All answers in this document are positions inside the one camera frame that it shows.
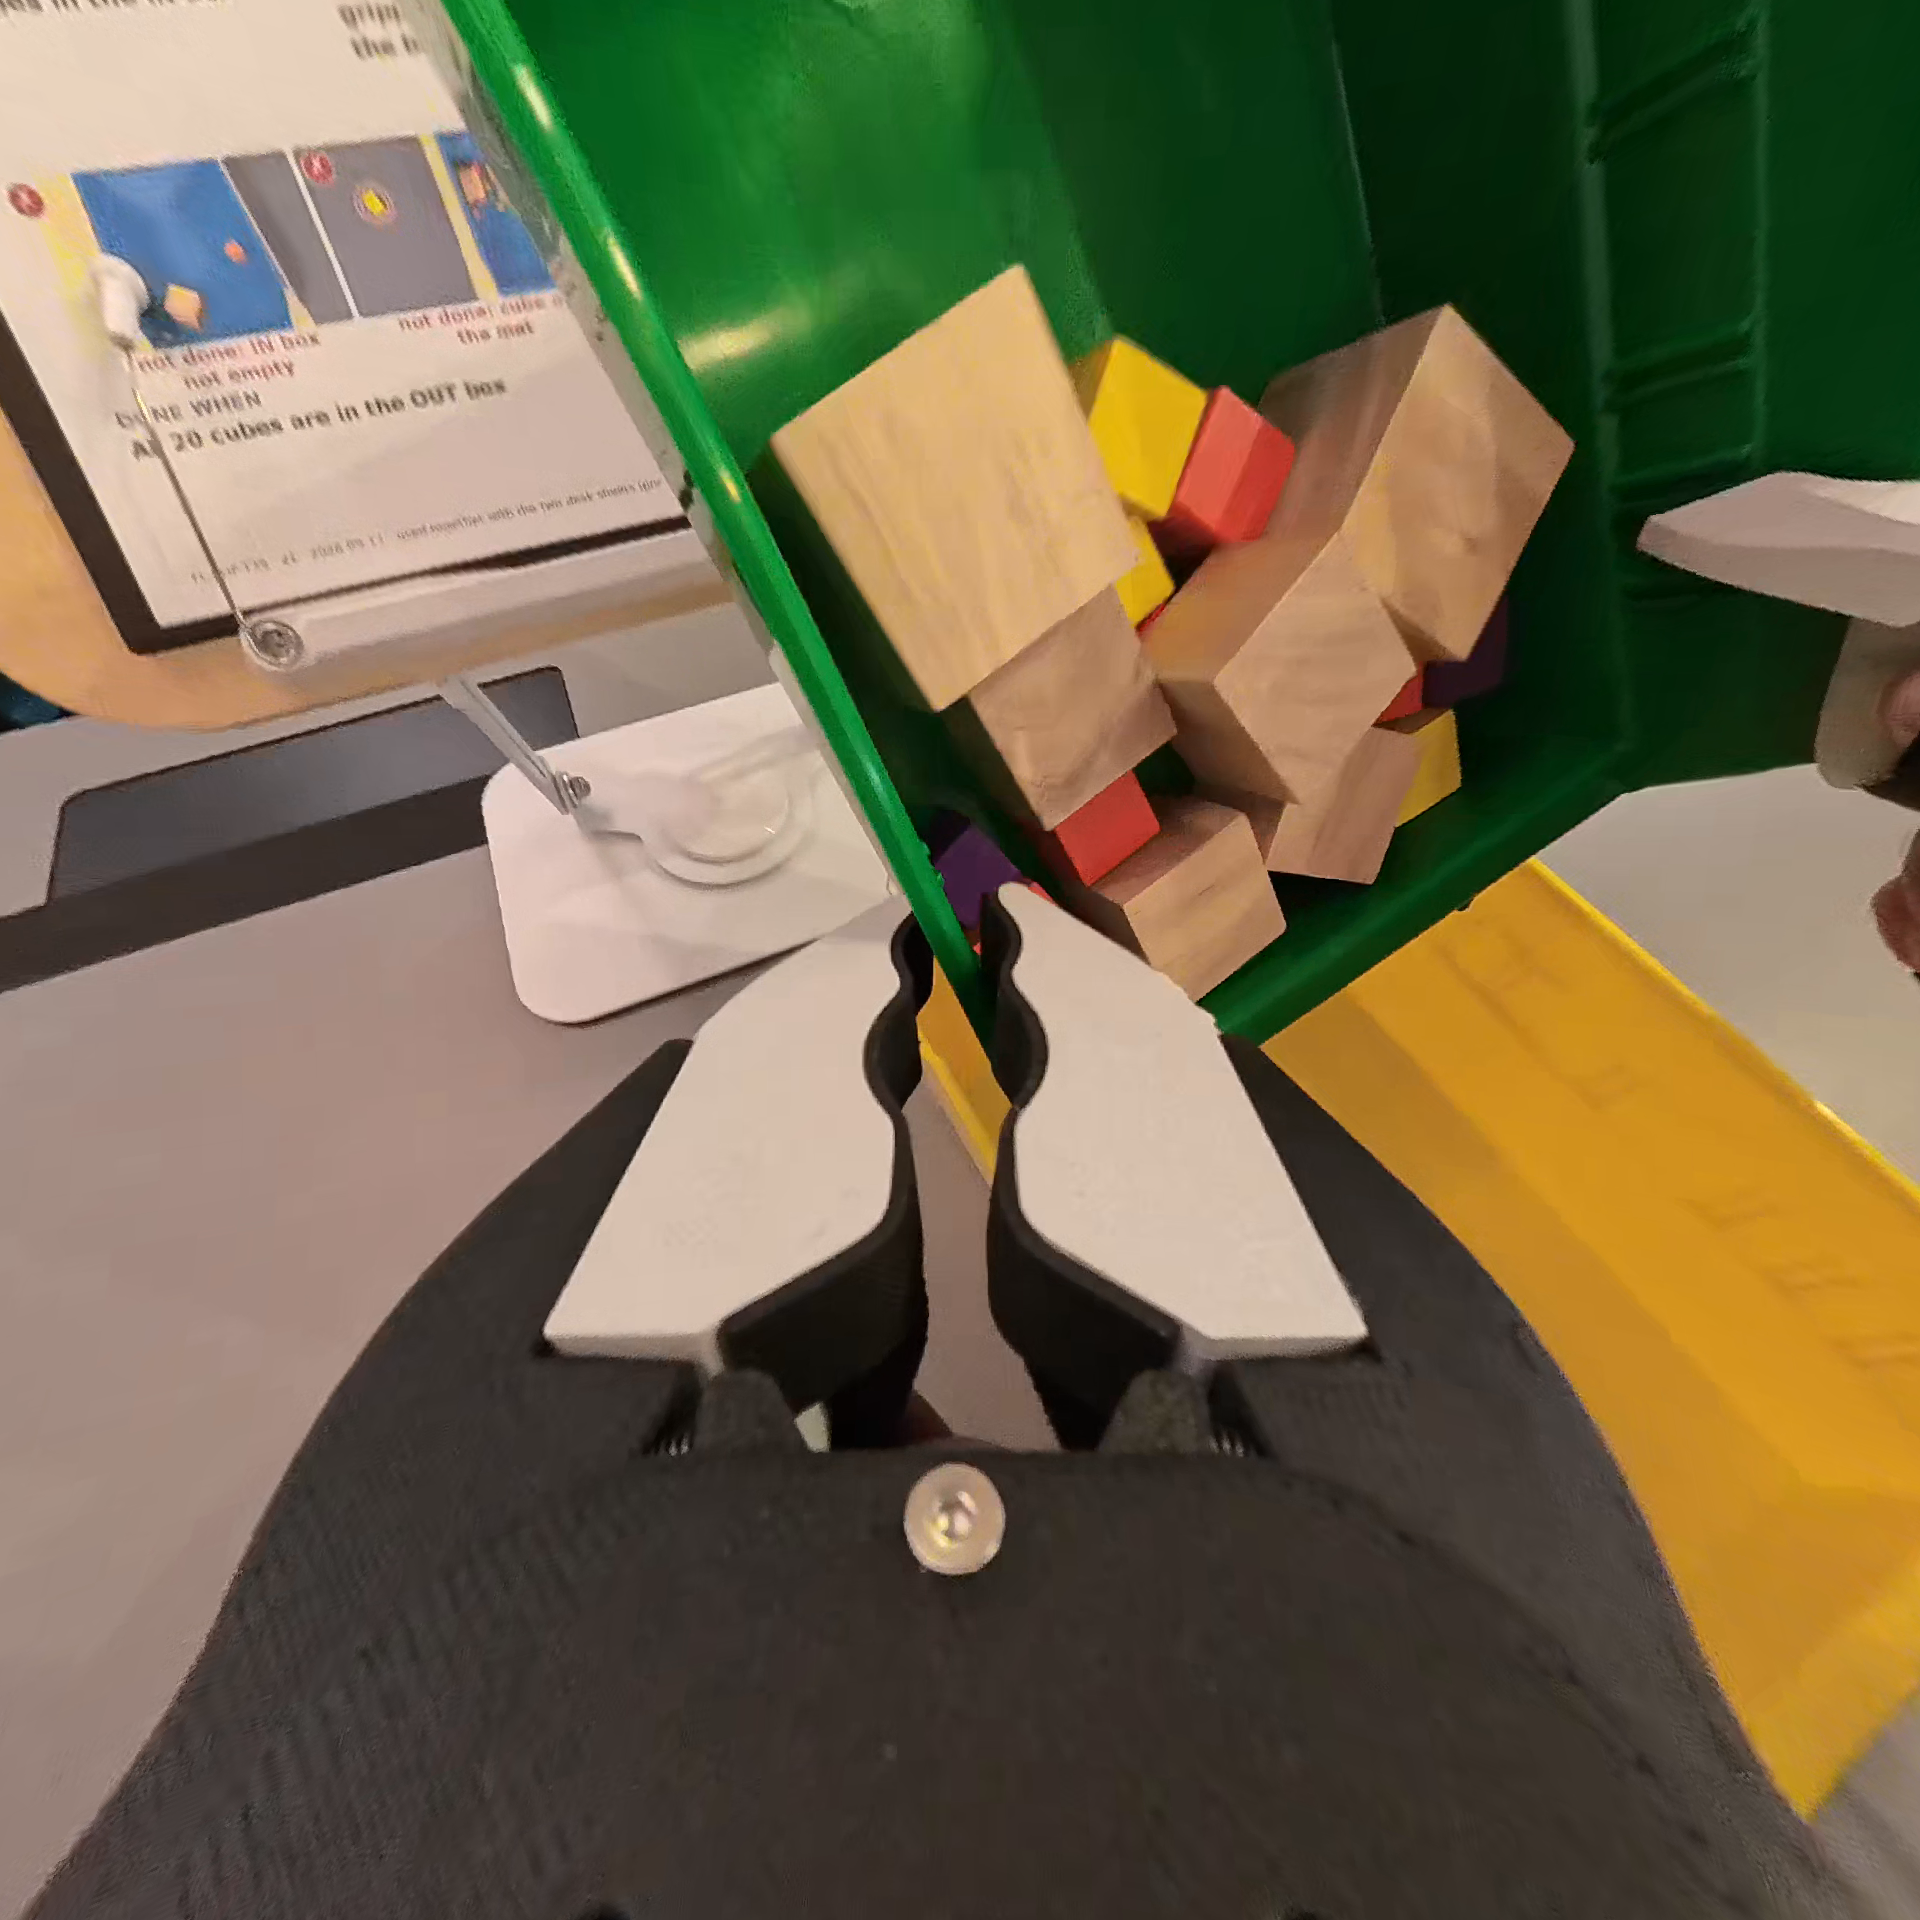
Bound pile of wooden cubes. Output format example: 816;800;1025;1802
767;267;1577;998

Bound printed instruction sheet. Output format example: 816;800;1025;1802
0;0;693;653

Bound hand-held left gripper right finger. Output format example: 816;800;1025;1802
977;880;1373;1452

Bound white thin cable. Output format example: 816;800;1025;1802
89;256;301;669

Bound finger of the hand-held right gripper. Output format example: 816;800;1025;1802
1633;472;1920;789

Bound clear plastic disc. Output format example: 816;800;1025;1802
637;736;817;888

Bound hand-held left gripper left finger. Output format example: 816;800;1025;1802
539;904;934;1452

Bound yellow plastic box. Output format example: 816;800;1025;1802
913;862;1920;1818

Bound dark desk panel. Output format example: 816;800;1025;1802
0;668;577;993

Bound green plastic box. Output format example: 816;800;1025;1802
440;0;1920;1044

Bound wooden display board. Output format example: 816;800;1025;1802
0;0;736;732

